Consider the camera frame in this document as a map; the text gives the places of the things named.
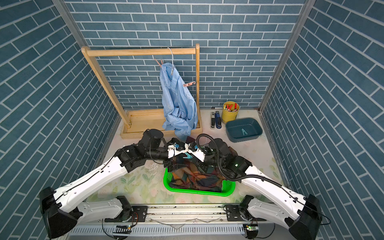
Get light blue long-sleeve shirt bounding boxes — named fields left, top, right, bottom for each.
left=160, top=63, right=198, bottom=142

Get wooden clothes rack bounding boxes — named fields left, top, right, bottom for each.
left=81, top=44, right=203, bottom=139

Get green plastic basket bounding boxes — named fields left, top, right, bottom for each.
left=162, top=167, right=236, bottom=198

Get blue black stapler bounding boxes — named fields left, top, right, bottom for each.
left=215, top=111, right=222, bottom=129

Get plaid long-sleeve shirt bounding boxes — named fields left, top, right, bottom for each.
left=164, top=138, right=234, bottom=196

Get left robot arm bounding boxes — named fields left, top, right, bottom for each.
left=39, top=129, right=188, bottom=239

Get white wire hanger blue shirt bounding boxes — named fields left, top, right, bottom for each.
left=167, top=47, right=175, bottom=75

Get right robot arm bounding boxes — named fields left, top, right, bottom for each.
left=196, top=134, right=326, bottom=240

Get yellow metal bucket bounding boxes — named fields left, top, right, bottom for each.
left=222, top=101, right=240, bottom=124

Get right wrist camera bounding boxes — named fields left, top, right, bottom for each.
left=188, top=143, right=206, bottom=163

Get teal plastic tub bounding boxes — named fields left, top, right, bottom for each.
left=226, top=118, right=263, bottom=143

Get white black stapler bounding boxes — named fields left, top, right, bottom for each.
left=211, top=112, right=216, bottom=129

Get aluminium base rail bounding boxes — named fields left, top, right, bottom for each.
left=62, top=204, right=291, bottom=240

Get red clothespins in bucket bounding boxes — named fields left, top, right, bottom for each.
left=224, top=103, right=239, bottom=112

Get pink clothespin left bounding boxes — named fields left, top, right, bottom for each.
left=154, top=59, right=164, bottom=68

